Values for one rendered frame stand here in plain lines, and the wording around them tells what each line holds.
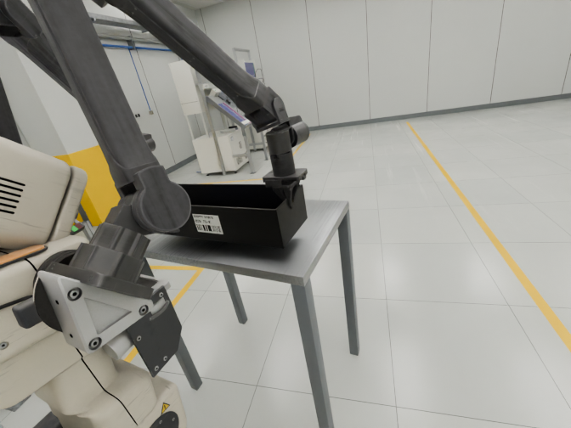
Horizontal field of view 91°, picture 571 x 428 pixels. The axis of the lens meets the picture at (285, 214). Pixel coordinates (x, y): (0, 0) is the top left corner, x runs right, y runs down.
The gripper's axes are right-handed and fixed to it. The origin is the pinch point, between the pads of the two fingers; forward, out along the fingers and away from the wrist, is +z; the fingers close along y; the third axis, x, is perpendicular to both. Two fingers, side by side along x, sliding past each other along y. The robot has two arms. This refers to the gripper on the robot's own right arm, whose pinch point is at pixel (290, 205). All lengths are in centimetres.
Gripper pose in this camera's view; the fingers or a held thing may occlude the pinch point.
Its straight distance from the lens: 75.5
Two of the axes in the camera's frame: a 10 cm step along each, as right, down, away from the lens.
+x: -4.2, 4.6, -7.8
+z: 1.7, 8.9, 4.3
